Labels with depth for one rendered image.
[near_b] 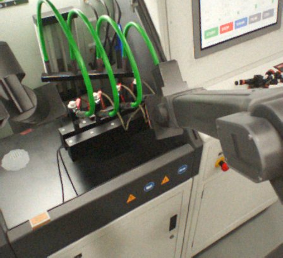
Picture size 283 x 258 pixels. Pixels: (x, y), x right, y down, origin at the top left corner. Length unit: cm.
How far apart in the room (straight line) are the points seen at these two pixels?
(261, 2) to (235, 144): 123
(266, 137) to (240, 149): 3
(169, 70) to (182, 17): 57
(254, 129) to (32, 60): 112
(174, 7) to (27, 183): 78
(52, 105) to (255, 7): 100
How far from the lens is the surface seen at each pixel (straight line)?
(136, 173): 105
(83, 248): 118
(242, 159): 24
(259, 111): 23
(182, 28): 120
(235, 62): 143
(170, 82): 64
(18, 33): 122
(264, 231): 215
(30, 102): 53
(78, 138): 113
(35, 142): 137
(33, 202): 119
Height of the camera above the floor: 177
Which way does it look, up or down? 42 degrees down
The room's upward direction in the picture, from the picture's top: straight up
